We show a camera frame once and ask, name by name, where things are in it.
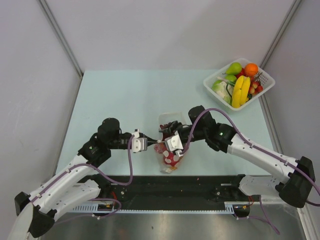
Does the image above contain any clear zip top bag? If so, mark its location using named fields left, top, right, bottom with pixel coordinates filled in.
left=154, top=112, right=186, bottom=174

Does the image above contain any dark purple grape bunch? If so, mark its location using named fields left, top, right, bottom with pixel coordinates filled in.
left=159, top=122, right=172, bottom=134

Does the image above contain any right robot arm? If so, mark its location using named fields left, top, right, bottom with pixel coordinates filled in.
left=159, top=105, right=320, bottom=208

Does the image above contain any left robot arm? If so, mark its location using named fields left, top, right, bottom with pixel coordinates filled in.
left=8, top=118, right=159, bottom=240

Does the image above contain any white cauliflower toy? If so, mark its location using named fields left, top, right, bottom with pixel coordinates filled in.
left=211, top=80, right=233, bottom=105

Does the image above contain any yellow banana bunch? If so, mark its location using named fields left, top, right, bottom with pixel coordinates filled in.
left=231, top=75, right=251, bottom=109

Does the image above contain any green apple toy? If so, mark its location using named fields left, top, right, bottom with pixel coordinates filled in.
left=225, top=74, right=237, bottom=82

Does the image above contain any green pear toy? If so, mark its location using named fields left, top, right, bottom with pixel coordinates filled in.
left=224, top=62, right=243, bottom=75

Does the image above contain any small red cherry cluster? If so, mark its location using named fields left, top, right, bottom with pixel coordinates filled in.
left=248, top=80, right=264, bottom=95

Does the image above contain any orange tangerine toy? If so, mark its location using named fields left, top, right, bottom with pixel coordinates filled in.
left=244, top=63, right=259, bottom=77

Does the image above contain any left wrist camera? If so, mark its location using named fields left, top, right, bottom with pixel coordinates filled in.
left=131, top=129, right=148, bottom=153

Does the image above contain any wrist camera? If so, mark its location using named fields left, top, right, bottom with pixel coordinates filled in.
left=164, top=132, right=184, bottom=157
left=131, top=129, right=148, bottom=153

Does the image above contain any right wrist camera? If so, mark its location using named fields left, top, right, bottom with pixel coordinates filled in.
left=164, top=132, right=184, bottom=157

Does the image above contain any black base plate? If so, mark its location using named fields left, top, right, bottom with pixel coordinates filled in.
left=90, top=174, right=250, bottom=211

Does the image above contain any white slotted cable duct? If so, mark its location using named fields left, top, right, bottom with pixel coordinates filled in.
left=70, top=202, right=115, bottom=214

